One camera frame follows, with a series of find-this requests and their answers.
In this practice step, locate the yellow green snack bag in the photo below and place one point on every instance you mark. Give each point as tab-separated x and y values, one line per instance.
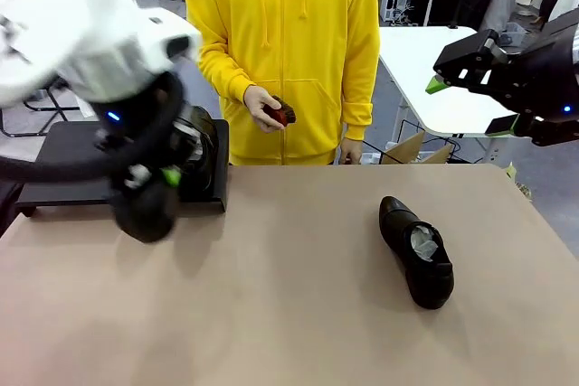
511	171

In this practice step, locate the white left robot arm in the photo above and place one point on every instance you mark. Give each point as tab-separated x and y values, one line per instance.
68	20

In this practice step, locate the white paper shoe stuffing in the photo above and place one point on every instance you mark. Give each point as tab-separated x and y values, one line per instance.
192	142
138	177
424	243

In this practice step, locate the brown cardboard box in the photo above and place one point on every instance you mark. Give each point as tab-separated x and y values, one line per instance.
402	151

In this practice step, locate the white rectangular table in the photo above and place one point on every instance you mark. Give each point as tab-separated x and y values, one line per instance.
407	65

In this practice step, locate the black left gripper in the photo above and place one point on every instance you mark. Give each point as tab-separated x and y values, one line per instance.
113	126

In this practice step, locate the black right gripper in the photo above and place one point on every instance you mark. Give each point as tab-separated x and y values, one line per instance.
547	83

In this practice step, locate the reddish wooden shoe brush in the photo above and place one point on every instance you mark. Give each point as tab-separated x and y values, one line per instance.
282	115

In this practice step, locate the person's left hand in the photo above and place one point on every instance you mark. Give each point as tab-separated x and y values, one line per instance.
350	151

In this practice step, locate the grey storage crate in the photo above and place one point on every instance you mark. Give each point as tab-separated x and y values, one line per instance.
515	31

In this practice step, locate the white computer case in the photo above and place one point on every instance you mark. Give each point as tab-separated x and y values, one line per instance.
393	2

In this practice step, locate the yellow hoodie torso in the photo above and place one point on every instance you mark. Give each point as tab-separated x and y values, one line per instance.
289	42

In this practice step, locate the person's right forearm yellow sleeve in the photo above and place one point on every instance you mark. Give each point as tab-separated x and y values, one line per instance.
221	74

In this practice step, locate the person's left forearm yellow sleeve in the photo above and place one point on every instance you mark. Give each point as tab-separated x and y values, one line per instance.
359	101

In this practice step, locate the person's right hand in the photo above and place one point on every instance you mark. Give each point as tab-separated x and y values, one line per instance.
258	103

